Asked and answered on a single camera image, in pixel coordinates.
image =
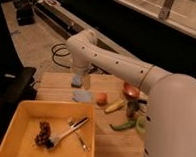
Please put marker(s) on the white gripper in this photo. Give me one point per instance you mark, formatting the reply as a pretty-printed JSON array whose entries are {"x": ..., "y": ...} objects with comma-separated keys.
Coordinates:
[{"x": 84, "y": 72}]

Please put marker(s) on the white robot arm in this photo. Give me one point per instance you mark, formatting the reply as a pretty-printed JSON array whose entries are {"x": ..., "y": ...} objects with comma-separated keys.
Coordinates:
[{"x": 171, "y": 105}]

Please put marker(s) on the blue cloth piece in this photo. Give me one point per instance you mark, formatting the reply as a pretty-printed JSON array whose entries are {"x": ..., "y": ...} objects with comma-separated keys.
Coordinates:
[{"x": 81, "y": 96}]

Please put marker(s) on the orange fruit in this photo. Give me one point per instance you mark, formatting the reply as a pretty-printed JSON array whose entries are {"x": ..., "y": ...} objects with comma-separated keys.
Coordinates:
[{"x": 101, "y": 98}]

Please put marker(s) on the red bowl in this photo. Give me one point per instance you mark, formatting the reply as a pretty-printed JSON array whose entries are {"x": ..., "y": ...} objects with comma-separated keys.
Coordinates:
[{"x": 131, "y": 91}]

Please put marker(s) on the wooden cutting board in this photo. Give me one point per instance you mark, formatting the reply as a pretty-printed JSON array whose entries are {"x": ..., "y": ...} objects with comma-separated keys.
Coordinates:
[{"x": 56, "y": 86}]

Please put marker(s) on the dark spice jar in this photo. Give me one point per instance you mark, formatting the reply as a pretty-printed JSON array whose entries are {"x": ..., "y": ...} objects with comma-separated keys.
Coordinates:
[{"x": 132, "y": 107}]

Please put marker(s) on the black chair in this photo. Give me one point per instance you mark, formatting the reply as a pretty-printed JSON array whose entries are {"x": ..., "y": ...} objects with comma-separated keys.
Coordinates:
[{"x": 12, "y": 91}]

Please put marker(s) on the green chili pepper toy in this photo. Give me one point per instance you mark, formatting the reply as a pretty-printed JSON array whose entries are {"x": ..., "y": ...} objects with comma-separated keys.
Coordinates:
[{"x": 122, "y": 127}]

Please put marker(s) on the black box device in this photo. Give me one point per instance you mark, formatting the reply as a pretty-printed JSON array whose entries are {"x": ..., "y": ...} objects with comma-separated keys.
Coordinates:
[{"x": 24, "y": 12}]

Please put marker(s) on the bunch of dark grapes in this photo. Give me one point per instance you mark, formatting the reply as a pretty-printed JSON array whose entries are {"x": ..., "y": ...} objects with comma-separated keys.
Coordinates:
[{"x": 42, "y": 139}]

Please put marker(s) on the metal fork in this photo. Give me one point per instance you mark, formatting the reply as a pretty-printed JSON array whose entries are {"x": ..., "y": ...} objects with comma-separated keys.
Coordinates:
[{"x": 82, "y": 142}]

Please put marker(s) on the green plastic cup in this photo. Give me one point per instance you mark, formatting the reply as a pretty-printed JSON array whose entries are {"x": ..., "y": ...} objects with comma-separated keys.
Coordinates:
[{"x": 141, "y": 125}]

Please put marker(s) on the yellow plastic bin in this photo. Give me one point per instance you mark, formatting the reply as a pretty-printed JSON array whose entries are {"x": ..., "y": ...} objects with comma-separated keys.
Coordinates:
[{"x": 19, "y": 140}]

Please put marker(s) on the long metal rail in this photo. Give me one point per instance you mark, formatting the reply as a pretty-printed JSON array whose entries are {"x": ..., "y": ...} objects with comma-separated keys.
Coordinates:
[{"x": 77, "y": 24}]

